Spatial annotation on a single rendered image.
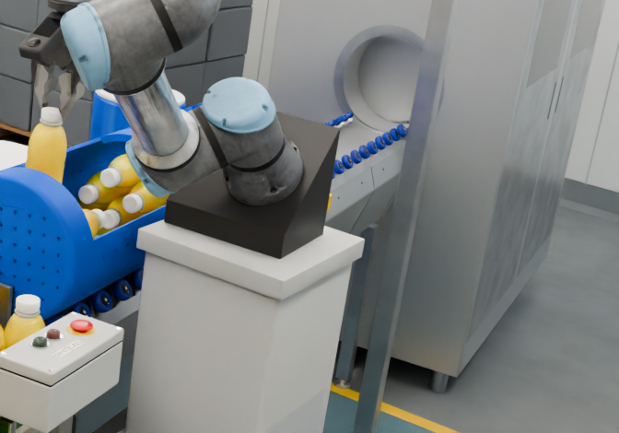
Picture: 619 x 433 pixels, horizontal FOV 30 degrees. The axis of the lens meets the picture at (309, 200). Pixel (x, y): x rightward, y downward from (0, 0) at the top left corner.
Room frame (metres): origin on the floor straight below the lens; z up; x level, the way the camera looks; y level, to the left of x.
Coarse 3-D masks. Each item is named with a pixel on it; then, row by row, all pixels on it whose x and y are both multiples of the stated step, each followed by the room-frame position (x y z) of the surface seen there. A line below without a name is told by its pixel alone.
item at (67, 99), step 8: (64, 72) 2.04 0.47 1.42; (64, 80) 2.04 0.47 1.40; (64, 88) 2.04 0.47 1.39; (80, 88) 2.08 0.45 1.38; (64, 96) 2.04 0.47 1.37; (72, 96) 2.03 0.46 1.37; (80, 96) 2.08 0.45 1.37; (64, 104) 2.04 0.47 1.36; (72, 104) 2.04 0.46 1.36; (64, 112) 2.04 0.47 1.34
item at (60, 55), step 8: (48, 0) 2.05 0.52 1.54; (56, 8) 2.04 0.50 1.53; (64, 8) 2.03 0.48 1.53; (72, 8) 2.04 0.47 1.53; (56, 48) 2.04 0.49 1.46; (64, 48) 2.03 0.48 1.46; (48, 56) 2.05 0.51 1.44; (56, 56) 2.04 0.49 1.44; (64, 56) 2.03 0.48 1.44; (48, 64) 2.05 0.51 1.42; (56, 64) 2.04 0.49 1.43; (64, 64) 2.03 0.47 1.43
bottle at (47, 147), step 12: (36, 132) 2.03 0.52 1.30; (48, 132) 2.03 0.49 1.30; (60, 132) 2.04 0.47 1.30; (36, 144) 2.02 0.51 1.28; (48, 144) 2.02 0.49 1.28; (60, 144) 2.03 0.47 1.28; (36, 156) 2.02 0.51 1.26; (48, 156) 2.02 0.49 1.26; (60, 156) 2.03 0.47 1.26; (36, 168) 2.02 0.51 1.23; (48, 168) 2.02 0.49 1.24; (60, 168) 2.04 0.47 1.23; (60, 180) 2.04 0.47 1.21
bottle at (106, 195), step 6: (96, 174) 2.33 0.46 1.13; (90, 180) 2.31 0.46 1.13; (96, 180) 2.31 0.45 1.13; (96, 186) 2.29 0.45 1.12; (102, 186) 2.30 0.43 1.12; (114, 186) 2.32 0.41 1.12; (102, 192) 2.30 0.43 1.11; (108, 192) 2.31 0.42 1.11; (114, 192) 2.32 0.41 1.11; (120, 192) 2.34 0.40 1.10; (126, 192) 2.37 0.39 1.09; (102, 198) 2.30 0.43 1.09; (108, 198) 2.31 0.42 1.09; (114, 198) 2.33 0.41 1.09; (102, 204) 2.32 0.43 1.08
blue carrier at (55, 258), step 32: (128, 128) 2.45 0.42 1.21; (96, 160) 2.44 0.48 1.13; (0, 192) 1.96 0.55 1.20; (32, 192) 1.93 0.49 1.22; (64, 192) 1.97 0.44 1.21; (0, 224) 1.95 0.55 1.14; (32, 224) 1.93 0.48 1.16; (64, 224) 1.91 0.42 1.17; (128, 224) 2.07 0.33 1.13; (0, 256) 1.95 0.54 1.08; (32, 256) 1.92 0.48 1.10; (64, 256) 1.90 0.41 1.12; (96, 256) 1.96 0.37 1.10; (128, 256) 2.08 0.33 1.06; (32, 288) 1.92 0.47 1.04; (64, 288) 1.90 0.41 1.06; (96, 288) 2.02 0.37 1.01
